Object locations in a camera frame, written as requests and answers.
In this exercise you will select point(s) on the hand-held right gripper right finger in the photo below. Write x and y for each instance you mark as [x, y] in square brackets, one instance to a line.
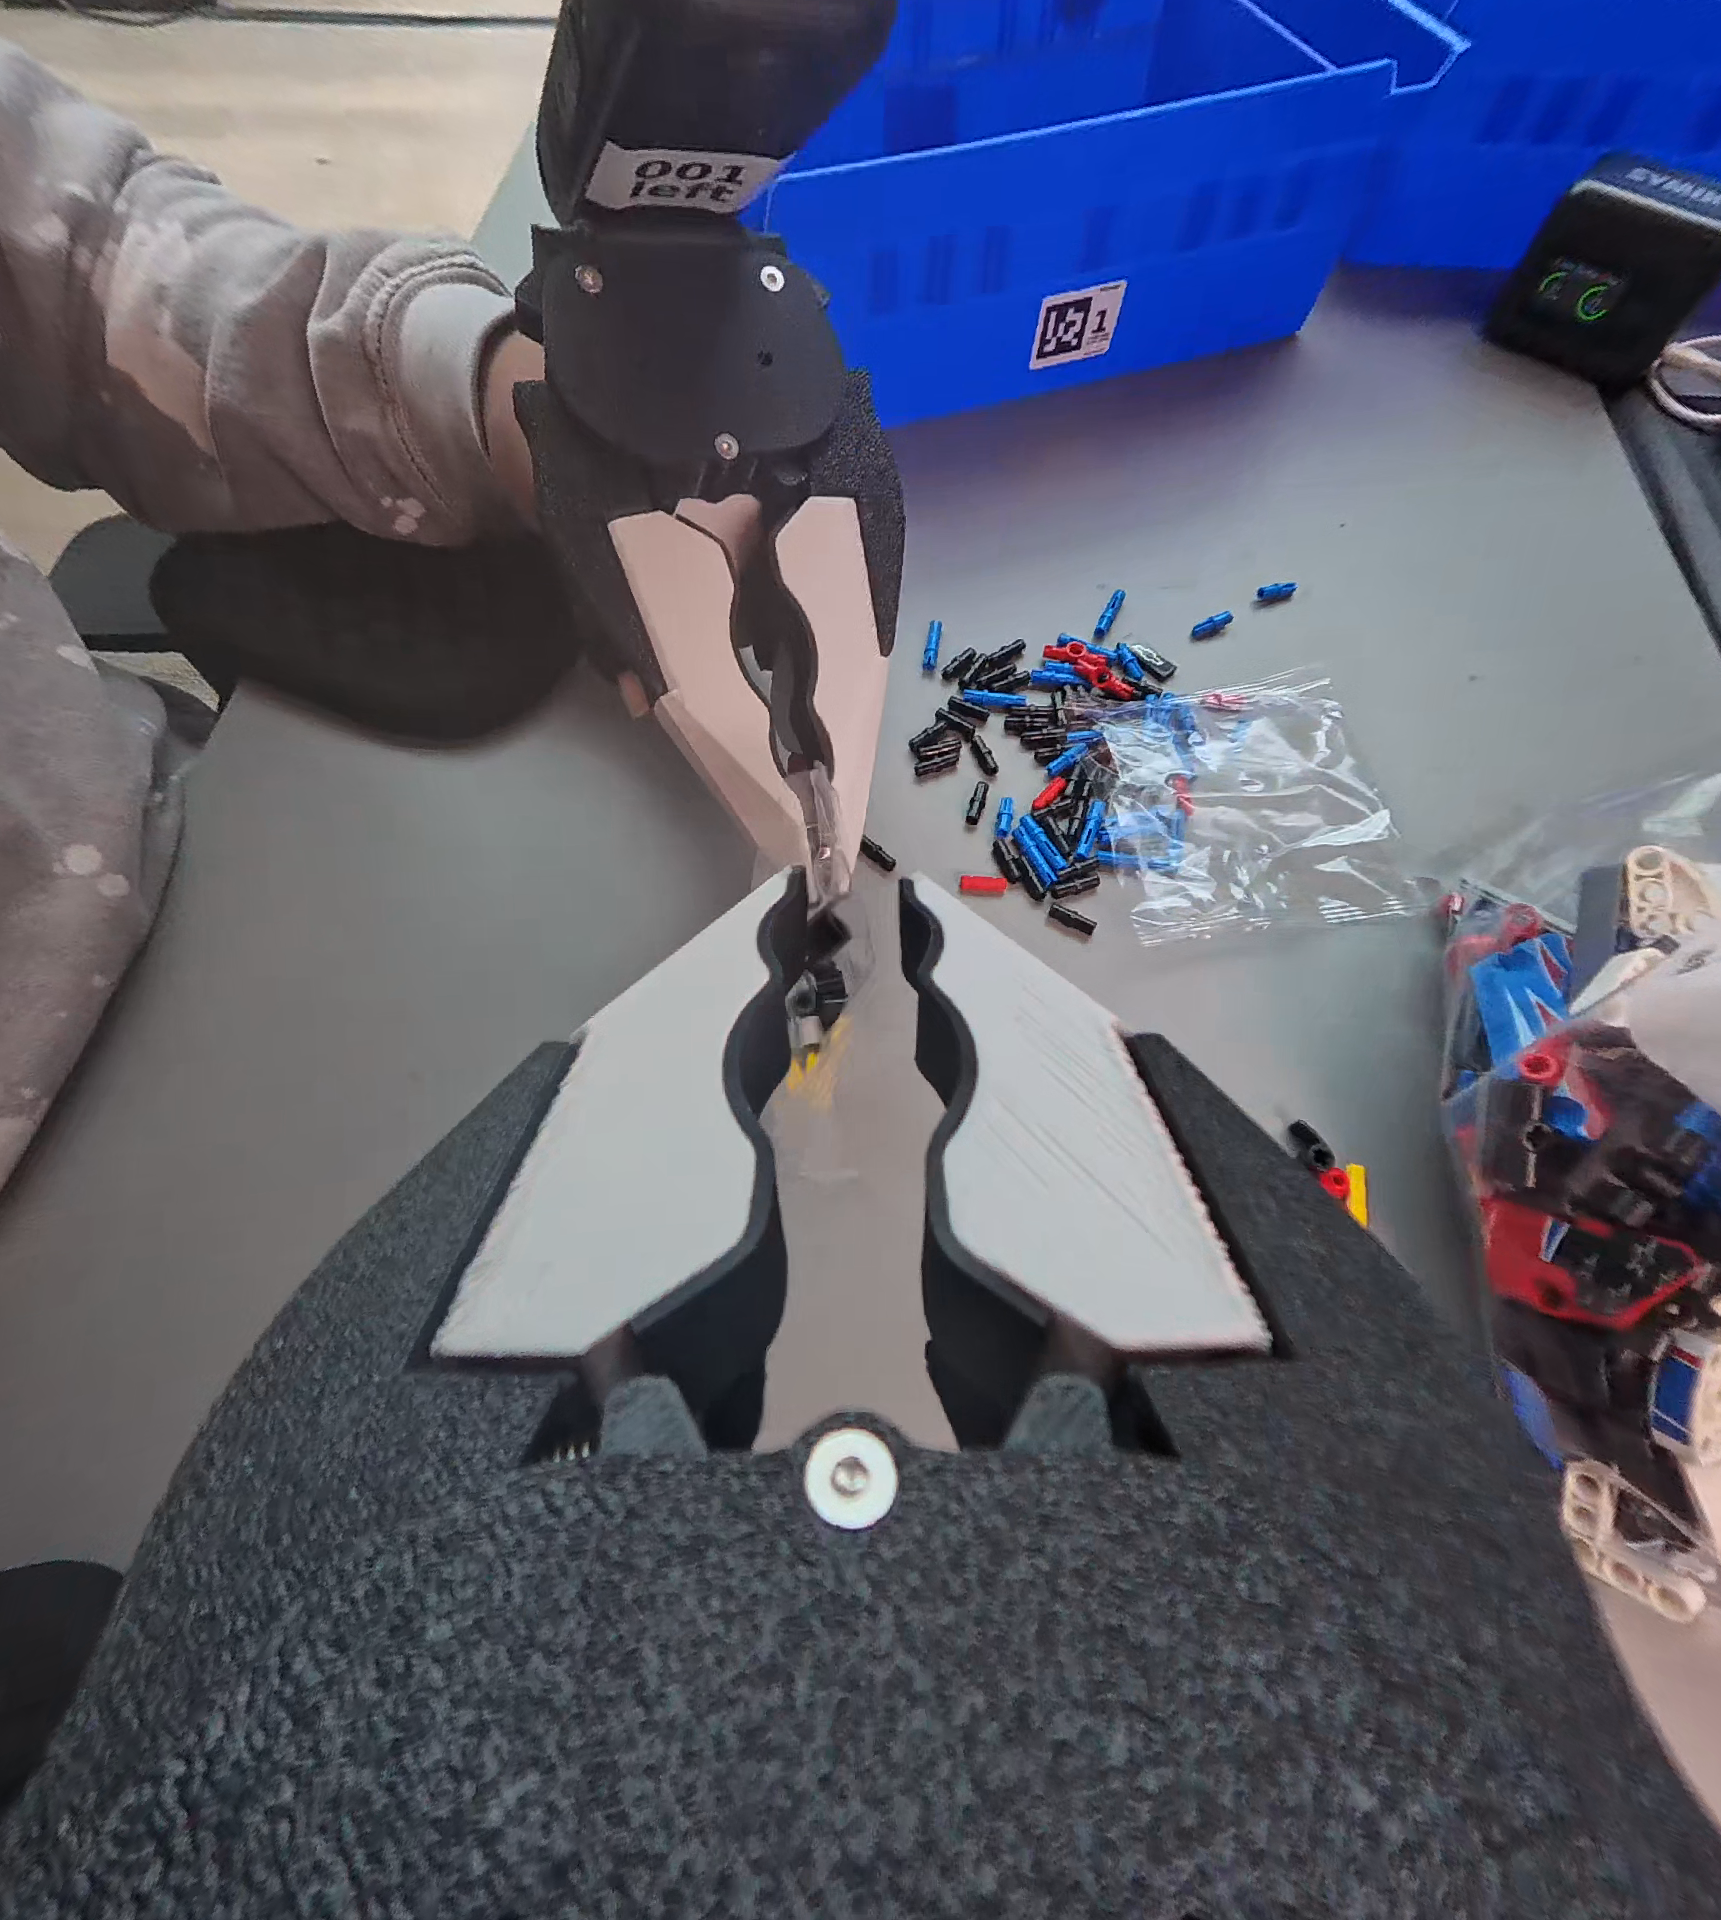
[1084, 1187]

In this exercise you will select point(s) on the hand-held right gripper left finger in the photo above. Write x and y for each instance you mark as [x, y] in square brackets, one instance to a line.
[623, 1171]

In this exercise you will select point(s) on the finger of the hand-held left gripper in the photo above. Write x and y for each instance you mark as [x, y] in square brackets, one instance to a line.
[845, 635]
[678, 648]

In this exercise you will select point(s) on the small clear plastic bag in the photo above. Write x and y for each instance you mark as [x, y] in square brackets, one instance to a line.
[817, 1035]

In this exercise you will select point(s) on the person's left forearm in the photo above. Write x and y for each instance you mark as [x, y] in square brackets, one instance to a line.
[198, 344]

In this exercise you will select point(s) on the grey desk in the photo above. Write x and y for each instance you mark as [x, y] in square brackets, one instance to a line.
[427, 929]

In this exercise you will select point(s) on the pile of small mixed bricks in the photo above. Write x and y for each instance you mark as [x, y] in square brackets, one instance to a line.
[1323, 1165]

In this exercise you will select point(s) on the pile of blue black pins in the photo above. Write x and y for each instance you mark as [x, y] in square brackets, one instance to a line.
[1042, 780]

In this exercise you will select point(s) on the empty clear plastic bag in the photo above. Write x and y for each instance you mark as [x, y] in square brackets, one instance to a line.
[1280, 839]

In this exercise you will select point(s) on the blue plastic bin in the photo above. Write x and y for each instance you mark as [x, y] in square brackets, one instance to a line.
[1100, 164]
[1551, 105]

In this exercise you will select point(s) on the large clear bag of bricks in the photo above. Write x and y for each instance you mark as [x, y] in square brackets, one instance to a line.
[1591, 1202]

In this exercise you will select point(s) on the person's bleached grey sweatshirt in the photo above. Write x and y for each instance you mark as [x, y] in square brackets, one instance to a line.
[5, 902]

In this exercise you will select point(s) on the black battery charger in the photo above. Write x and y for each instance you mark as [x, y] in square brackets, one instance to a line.
[1627, 273]

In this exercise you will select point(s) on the black strip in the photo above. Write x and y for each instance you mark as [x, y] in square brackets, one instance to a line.
[1714, 555]

